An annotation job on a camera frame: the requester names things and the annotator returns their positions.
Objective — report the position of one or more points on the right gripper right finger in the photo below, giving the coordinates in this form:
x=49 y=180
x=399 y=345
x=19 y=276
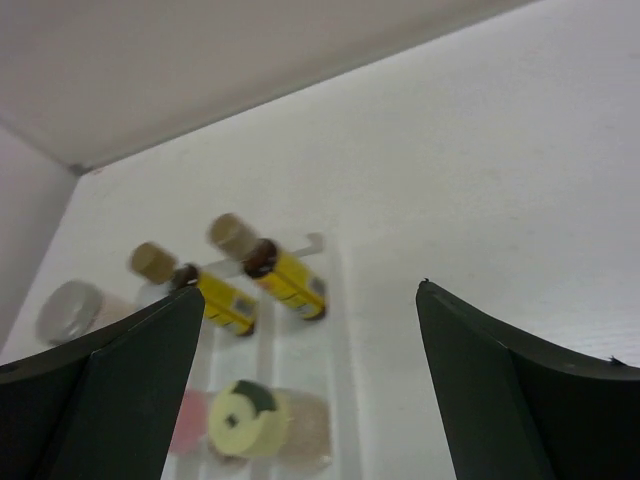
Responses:
x=516 y=406

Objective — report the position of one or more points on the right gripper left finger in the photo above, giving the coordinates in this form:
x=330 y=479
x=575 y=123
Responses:
x=103 y=406

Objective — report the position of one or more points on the pink-lid spice shaker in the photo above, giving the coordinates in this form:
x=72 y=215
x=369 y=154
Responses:
x=191 y=423

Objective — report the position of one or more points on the silver-lid jar blue label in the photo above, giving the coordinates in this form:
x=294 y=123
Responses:
x=77 y=308

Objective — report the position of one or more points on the yellow-lid spice shaker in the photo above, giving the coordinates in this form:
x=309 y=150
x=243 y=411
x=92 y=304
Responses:
x=250 y=420

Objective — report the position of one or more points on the amber bottle gold cap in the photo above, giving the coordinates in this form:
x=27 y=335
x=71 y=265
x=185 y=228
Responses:
x=224 y=305
x=274 y=269

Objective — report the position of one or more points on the white three-compartment tray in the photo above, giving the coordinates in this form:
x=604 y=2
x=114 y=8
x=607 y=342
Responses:
x=310 y=357

